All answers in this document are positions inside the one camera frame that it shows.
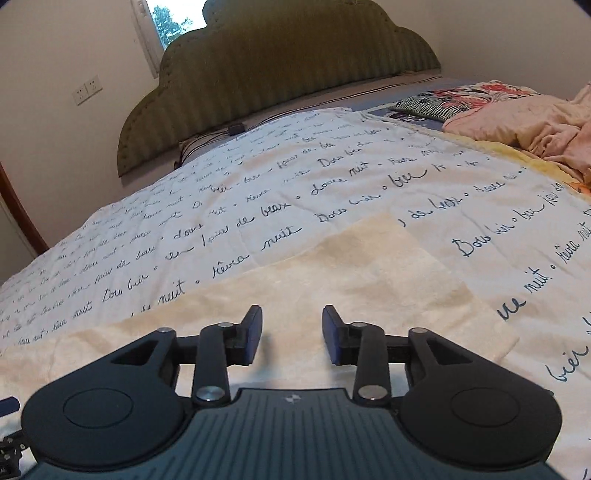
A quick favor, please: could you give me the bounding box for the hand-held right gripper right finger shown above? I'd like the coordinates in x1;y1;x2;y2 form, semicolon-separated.
322;305;468;403

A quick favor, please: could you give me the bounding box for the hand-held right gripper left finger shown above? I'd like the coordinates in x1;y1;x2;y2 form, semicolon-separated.
108;305;263;407

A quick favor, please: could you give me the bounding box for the cream towel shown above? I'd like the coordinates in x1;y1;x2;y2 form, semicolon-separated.
0;212;520;404

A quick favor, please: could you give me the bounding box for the white script-printed blanket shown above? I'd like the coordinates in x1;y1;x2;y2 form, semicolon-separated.
0;107;591;480

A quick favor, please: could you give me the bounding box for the zebra striped pillow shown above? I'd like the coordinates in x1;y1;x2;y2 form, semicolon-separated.
389;91;468;123

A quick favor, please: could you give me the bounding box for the green padded headboard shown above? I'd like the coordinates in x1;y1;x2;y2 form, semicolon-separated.
117;0;441;178

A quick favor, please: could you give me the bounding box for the pink floral quilt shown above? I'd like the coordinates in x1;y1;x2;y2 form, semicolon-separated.
434;80;591;185

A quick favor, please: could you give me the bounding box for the window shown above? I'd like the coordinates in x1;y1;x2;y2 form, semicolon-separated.
131;0;209;78

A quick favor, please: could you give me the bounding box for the brown wooden frame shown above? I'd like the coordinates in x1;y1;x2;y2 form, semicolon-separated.
0;161;50;254

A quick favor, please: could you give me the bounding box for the black charger with cable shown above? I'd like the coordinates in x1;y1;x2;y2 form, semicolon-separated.
173;123;249;169

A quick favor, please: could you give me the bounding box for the white wall socket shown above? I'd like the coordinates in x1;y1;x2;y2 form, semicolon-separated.
71;74;103;106

